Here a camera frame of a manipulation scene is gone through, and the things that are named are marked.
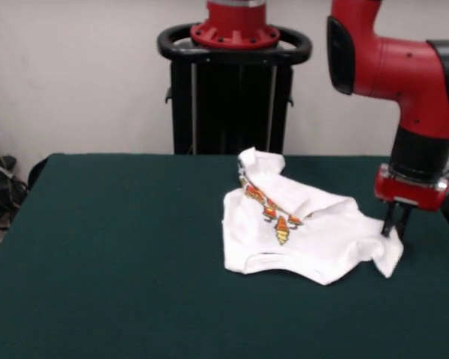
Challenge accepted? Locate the black rounded chair part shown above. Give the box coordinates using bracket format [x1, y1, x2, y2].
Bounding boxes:
[28, 156, 49, 188]

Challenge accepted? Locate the black cable tangle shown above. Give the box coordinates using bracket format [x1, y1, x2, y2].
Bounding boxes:
[0, 119, 29, 229]

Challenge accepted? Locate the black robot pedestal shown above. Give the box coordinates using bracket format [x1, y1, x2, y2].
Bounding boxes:
[156, 22, 314, 156]

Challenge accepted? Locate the dark green table cloth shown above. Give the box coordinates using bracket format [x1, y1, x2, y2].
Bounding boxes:
[0, 152, 449, 359]

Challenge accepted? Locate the white printed T-shirt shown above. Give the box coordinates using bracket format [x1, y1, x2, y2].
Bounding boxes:
[221, 147, 405, 287]

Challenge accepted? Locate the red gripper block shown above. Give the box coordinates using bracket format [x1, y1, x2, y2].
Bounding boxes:
[373, 163, 449, 239]

